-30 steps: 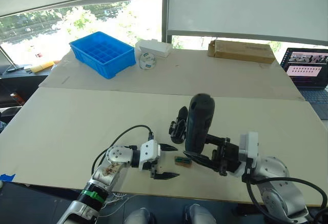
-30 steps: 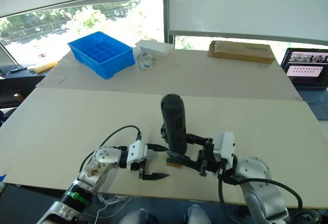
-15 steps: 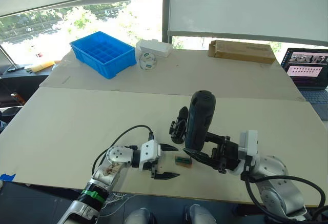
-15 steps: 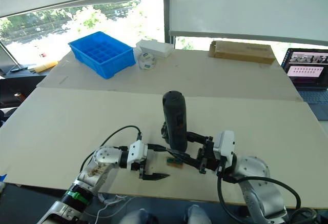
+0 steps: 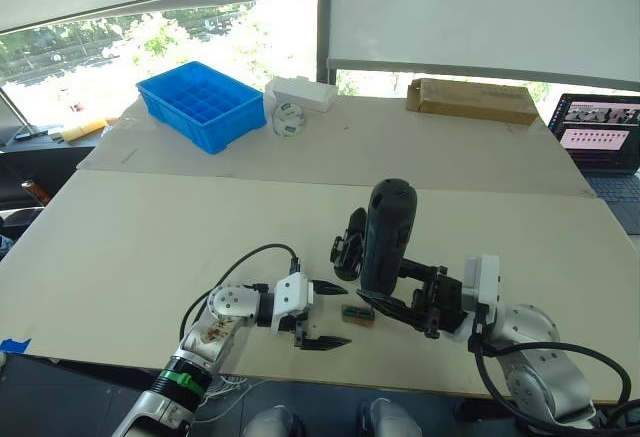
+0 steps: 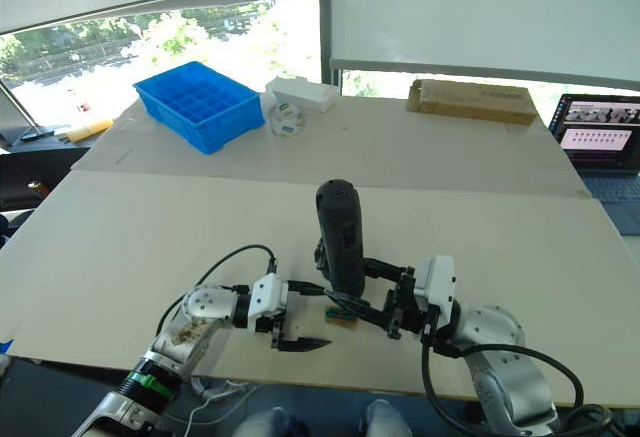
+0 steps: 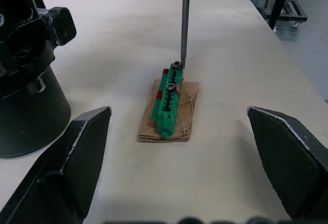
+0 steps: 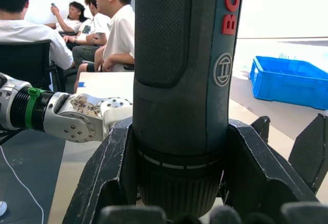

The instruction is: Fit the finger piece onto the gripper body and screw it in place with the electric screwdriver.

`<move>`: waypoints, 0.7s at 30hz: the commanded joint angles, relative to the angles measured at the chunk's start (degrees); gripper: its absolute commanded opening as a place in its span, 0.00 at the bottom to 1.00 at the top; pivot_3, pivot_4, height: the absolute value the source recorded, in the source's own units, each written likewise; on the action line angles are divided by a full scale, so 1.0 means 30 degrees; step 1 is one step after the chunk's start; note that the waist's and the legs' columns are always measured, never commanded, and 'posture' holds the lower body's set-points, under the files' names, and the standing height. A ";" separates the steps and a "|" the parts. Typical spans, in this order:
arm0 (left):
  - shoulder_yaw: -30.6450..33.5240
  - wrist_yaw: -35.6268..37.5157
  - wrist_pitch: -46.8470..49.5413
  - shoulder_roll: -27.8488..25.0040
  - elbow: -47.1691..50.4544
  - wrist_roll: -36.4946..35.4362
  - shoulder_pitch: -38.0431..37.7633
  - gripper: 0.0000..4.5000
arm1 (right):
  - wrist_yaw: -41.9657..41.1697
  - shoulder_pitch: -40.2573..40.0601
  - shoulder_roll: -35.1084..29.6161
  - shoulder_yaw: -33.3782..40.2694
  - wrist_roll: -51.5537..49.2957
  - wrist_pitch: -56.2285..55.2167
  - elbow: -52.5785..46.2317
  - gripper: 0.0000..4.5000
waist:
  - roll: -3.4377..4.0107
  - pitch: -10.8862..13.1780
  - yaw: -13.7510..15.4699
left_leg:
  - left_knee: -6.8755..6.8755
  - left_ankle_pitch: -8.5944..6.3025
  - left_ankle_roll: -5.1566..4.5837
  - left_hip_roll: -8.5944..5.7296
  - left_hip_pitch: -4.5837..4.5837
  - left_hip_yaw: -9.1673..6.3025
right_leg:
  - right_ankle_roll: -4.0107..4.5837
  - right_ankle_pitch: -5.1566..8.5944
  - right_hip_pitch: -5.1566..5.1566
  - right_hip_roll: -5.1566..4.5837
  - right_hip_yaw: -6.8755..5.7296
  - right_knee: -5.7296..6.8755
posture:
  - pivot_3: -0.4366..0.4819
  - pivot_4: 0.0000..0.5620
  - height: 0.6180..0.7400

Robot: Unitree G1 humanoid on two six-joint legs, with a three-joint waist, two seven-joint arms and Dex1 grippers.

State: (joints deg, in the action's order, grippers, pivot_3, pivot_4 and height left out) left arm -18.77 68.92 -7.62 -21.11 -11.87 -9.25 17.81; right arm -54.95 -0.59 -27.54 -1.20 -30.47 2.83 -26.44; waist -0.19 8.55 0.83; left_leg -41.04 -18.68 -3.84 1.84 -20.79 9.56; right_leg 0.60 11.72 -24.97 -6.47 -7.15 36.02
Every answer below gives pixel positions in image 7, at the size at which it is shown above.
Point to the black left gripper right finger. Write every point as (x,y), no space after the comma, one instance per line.
(289,157)

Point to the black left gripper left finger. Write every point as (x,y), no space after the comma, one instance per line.
(77,157)

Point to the grey screwdriver shaft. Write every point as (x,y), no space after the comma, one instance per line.
(184,21)

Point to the black gripper body fixture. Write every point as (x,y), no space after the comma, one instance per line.
(25,67)

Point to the green ribbed finger piece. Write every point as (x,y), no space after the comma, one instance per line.
(167,101)

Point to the dark hex socket screw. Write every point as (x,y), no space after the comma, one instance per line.
(171,87)
(177,64)

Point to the brown cardboard pad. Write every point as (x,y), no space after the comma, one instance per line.
(179,113)

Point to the black wheeled cart frame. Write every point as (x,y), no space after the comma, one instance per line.
(284,1)

